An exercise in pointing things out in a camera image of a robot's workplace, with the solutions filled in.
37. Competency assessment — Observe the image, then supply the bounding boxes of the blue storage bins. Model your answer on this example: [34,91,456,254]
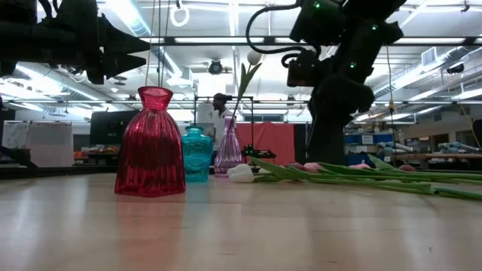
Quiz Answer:
[344,132,395,167]

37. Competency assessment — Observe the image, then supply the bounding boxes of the black device with green lights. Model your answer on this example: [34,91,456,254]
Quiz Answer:
[240,144,278,160]

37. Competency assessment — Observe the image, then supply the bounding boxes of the white hanging ring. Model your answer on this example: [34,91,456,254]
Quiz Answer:
[169,4,191,28]

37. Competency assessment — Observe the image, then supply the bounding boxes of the teal embossed glass vase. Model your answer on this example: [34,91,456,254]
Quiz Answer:
[181,126,215,184]

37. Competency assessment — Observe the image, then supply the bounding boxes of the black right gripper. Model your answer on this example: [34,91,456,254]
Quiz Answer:
[312,73,376,126]

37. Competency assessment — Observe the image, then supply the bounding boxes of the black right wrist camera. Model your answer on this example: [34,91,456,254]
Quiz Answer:
[286,51,322,89]

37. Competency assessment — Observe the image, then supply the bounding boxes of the patterned white board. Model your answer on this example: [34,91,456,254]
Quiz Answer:
[1,120,31,150]

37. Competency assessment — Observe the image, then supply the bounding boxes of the white artificial tulip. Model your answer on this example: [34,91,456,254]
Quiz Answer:
[227,163,440,196]
[230,50,264,118]
[258,167,482,201]

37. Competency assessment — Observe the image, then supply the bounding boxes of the red curtain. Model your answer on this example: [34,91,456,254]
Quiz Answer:
[235,122,296,166]

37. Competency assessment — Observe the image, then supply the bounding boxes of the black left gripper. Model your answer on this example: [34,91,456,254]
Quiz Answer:
[39,0,151,85]

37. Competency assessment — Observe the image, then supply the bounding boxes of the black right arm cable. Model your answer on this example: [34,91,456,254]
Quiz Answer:
[245,2,319,56]

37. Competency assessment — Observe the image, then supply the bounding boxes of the pale white cloth panel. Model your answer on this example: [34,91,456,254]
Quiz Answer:
[28,122,75,169]

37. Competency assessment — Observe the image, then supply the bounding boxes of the black metal frame stand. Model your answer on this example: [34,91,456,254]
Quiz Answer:
[193,95,255,151]

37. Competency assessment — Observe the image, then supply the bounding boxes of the wooden background table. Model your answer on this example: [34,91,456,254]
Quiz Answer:
[393,152,482,161]

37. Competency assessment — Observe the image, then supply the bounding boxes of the pink tulip lying on table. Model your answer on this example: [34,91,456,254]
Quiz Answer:
[250,157,482,182]

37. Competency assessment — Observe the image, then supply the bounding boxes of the purple ribbed glass vase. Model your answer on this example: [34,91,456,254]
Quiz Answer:
[213,115,244,178]

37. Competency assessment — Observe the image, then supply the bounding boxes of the red ribbed glass vase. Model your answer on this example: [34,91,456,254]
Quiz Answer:
[114,86,187,198]

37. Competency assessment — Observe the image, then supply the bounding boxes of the person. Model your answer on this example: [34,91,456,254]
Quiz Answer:
[205,93,237,151]

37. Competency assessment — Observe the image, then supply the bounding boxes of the yellow hanging cable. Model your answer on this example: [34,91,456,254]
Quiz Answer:
[385,44,397,165]

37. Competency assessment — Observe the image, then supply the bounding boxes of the white ceiling vent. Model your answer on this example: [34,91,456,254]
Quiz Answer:
[420,46,438,68]

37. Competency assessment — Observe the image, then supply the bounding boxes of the black background table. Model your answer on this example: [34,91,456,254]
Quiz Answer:
[0,164,118,180]

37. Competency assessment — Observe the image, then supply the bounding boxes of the black monitor screen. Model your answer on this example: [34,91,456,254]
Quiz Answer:
[89,110,141,147]

